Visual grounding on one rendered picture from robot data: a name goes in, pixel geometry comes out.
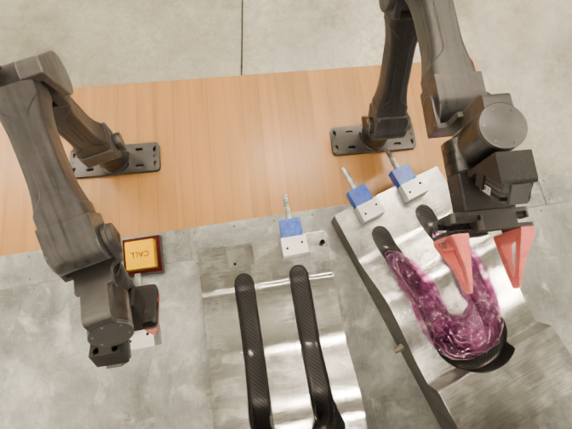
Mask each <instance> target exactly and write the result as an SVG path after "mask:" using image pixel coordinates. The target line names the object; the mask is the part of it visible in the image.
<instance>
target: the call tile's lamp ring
mask: <svg viewBox="0 0 572 429"><path fill-rule="evenodd" d="M150 238H153V239H154V238H156V240H157V259H158V268H155V269H150V270H144V271H138V272H128V271H127V268H126V256H125V243H126V242H133V241H139V240H144V239H150ZM123 264H124V267H125V269H126V271H127V272H128V275H129V276H133V275H134V274H135V273H141V274H143V273H149V272H160V271H162V270H163V269H162V260H161V250H160V241H159V235H156V236H150V237H139V238H133V239H128V240H123Z"/></svg>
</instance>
